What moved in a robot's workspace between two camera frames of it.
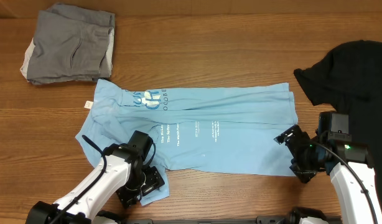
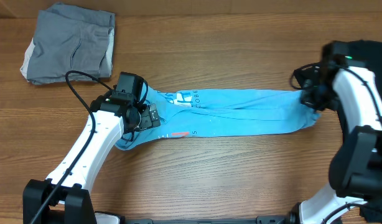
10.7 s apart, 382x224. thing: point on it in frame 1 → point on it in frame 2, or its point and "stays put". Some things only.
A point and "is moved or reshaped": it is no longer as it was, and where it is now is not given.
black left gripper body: (148, 179) → (145, 117)
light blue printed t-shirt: (228, 129) is moved or reshaped
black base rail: (264, 220) stays put
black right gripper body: (306, 155) → (320, 94)
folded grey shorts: (69, 44) stays put
